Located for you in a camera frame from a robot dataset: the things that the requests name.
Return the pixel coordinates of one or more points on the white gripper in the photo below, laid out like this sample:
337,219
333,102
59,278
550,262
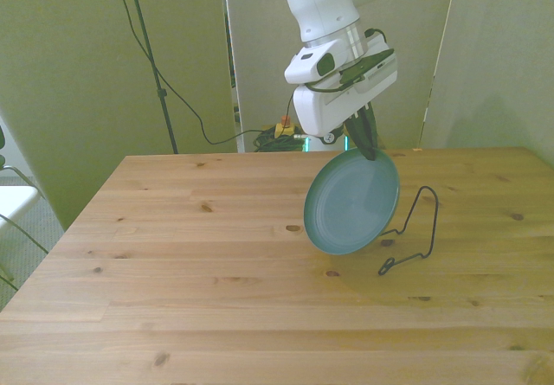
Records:
329,108

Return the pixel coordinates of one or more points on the teal round plate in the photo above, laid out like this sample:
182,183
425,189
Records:
350,203

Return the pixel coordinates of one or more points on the yellow emergency stop box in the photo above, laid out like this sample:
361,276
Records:
285,130

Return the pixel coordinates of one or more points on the white metal chair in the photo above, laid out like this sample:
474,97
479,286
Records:
13,199

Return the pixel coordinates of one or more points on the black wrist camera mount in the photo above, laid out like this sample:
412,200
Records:
363,67

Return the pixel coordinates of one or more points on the black camera stand pole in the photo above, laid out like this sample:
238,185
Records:
162,94

